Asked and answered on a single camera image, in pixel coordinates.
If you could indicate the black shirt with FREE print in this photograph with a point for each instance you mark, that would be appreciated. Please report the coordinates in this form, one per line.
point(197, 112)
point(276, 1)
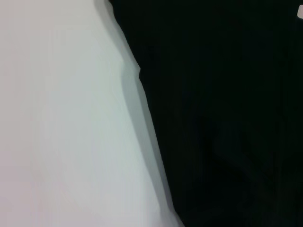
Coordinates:
point(225, 106)

